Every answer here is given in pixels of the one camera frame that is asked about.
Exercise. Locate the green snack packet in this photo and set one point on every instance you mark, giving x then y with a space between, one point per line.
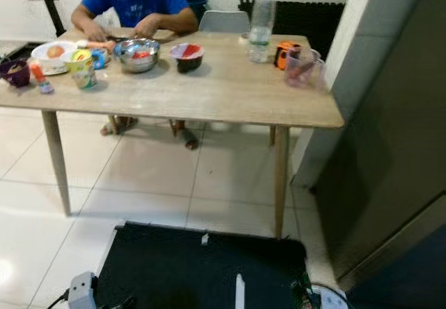
303 295

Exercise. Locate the light wooden dining table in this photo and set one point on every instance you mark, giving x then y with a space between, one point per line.
195 96

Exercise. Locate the small blue cup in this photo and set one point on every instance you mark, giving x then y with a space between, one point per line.
100 59

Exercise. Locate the small red-capped bottle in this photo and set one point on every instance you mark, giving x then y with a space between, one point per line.
41 79

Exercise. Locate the green yellow noodle cup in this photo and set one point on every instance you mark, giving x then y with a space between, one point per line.
82 70

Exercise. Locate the orange black container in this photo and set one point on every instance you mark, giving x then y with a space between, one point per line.
284 54

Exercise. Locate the orange carrot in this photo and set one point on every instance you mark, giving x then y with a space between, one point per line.
101 44

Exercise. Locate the white tape strip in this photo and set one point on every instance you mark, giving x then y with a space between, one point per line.
240 294

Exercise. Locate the large black floor mat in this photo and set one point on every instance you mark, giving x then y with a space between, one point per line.
181 267

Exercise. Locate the pink clear measuring cup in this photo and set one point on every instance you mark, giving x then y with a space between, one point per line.
305 68

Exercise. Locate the grey chair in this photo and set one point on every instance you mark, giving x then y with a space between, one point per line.
223 21

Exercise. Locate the white plate with food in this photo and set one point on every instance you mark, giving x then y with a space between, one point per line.
52 53

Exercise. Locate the black metal stand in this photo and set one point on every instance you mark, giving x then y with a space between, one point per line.
47 2

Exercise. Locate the red and black bowl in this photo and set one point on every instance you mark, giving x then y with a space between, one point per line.
187 58

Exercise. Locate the small purple bowl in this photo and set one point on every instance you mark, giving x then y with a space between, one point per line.
15 73

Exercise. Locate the stainless steel bowl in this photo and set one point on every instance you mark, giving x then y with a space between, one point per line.
136 58

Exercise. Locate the clear plastic water bottle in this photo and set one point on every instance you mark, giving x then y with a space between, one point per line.
262 30

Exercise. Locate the black ribbed panel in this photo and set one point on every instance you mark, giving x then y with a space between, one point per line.
306 16

